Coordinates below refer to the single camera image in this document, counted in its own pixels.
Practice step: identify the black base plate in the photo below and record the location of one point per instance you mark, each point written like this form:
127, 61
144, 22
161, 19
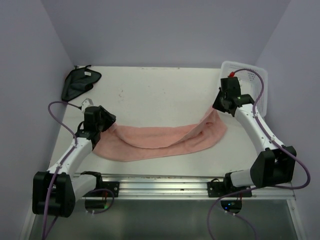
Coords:
217, 188
109, 188

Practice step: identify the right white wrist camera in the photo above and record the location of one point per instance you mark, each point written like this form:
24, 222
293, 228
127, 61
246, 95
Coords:
242, 83

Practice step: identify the pink towel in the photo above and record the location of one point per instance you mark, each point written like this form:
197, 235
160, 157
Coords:
127, 143

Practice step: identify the aluminium mounting rail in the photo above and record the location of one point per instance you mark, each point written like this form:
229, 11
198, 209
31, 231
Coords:
182, 188

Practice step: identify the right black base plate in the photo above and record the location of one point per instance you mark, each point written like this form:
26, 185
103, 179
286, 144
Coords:
217, 188

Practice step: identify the black cloth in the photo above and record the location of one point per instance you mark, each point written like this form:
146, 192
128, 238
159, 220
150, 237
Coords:
79, 81

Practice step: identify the white plastic basket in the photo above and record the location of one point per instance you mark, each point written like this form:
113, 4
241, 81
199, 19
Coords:
253, 84

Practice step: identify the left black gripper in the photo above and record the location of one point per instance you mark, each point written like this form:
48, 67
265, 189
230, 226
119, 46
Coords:
109, 118

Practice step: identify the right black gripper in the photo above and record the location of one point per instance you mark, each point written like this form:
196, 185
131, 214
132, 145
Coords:
216, 104

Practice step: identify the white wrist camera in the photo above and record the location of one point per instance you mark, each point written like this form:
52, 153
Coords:
242, 83
86, 104

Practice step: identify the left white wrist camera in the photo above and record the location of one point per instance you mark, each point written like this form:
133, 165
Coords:
86, 104

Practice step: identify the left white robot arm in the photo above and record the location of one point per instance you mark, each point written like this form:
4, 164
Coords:
56, 190

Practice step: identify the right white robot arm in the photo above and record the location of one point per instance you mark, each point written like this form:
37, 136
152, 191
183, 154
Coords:
275, 162

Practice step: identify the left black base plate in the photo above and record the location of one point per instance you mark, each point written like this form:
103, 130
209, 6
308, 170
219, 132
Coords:
109, 188

